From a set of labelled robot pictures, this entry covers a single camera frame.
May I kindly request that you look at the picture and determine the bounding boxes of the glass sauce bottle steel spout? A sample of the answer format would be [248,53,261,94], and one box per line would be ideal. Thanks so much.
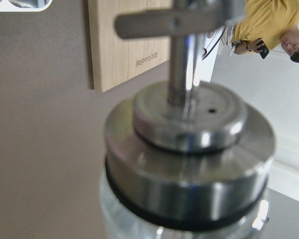
[100,0,275,239]

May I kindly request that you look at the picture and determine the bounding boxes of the digital kitchen scale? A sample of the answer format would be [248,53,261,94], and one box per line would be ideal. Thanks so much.
[0,0,52,12]

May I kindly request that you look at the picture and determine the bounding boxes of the bamboo cutting board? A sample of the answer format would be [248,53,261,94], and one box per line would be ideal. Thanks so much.
[88,0,172,92]

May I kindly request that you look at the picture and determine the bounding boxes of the person in yellow shirt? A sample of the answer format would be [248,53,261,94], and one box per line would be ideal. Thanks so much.
[225,0,299,63]

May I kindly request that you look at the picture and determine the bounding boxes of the black smartphone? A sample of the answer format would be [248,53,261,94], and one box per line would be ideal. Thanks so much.
[257,40,270,59]

